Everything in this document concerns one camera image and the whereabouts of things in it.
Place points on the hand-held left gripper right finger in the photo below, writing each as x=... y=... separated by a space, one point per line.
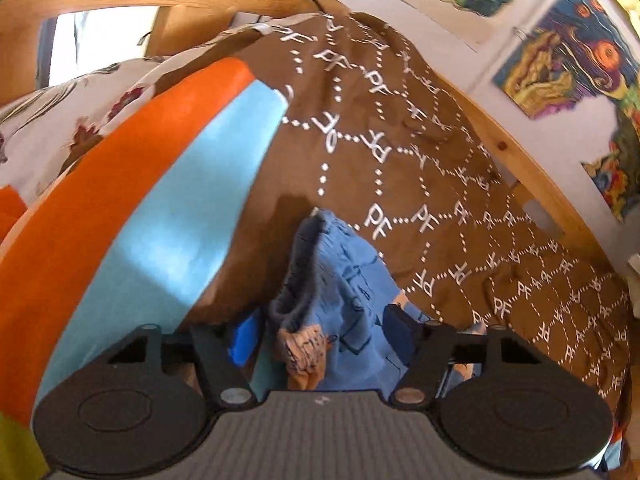
x=402 y=332

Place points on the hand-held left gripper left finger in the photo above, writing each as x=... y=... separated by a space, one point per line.
x=240 y=342

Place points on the blue car print pants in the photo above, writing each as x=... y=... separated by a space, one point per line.
x=345 y=285

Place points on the brown multicolour printed blanket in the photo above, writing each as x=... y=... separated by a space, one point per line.
x=400 y=125

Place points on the white floral cloth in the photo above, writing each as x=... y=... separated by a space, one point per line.
x=50 y=120

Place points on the orange swirl wall poster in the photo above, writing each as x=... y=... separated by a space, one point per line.
x=575 y=60

